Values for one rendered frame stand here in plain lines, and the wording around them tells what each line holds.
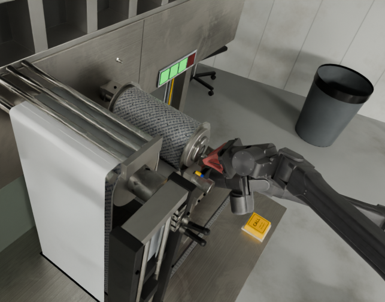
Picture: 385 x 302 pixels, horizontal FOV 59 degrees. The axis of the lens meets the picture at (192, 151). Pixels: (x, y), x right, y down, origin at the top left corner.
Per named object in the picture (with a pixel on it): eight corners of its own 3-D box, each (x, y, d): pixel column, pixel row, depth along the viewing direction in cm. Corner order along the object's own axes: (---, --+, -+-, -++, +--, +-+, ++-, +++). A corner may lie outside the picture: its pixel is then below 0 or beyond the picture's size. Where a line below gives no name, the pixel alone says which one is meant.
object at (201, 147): (211, 133, 91) (208, 149, 97) (204, 129, 92) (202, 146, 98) (194, 151, 87) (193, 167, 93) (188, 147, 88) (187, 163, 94)
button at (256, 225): (261, 239, 117) (263, 235, 116) (243, 228, 119) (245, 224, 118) (269, 226, 122) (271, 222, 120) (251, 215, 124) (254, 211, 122)
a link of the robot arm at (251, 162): (292, 189, 81) (306, 157, 78) (270, 202, 72) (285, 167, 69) (251, 165, 87) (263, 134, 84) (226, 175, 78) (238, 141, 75)
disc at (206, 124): (175, 180, 93) (185, 139, 83) (174, 178, 93) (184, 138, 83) (203, 153, 103) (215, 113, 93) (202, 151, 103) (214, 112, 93)
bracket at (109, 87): (115, 99, 97) (115, 93, 96) (99, 90, 99) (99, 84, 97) (126, 92, 101) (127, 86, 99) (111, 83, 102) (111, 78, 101)
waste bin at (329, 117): (340, 129, 334) (374, 76, 293) (336, 158, 300) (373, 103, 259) (294, 111, 342) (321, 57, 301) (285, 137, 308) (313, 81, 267)
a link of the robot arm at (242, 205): (269, 166, 101) (269, 179, 93) (272, 201, 105) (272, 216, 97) (229, 169, 104) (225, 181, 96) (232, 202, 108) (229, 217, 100)
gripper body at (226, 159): (241, 158, 94) (266, 156, 89) (224, 179, 87) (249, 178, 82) (233, 137, 91) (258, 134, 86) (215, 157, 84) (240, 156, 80)
